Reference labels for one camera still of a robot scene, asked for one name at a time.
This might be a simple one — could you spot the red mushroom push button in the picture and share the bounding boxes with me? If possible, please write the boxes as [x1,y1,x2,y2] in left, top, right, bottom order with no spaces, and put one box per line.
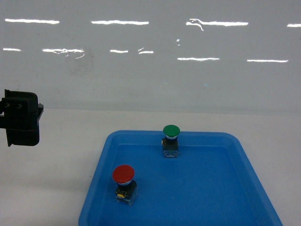
[112,164,138,206]

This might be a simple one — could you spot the green mushroom push button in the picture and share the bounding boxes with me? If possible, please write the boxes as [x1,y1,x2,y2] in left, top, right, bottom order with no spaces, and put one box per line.
[162,124,180,158]

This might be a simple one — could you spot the blue plastic tray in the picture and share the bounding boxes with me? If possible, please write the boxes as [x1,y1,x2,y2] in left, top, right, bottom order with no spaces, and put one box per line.
[79,130,282,226]

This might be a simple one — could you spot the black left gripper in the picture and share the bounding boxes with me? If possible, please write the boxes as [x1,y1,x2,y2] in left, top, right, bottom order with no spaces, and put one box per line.
[0,89,44,146]

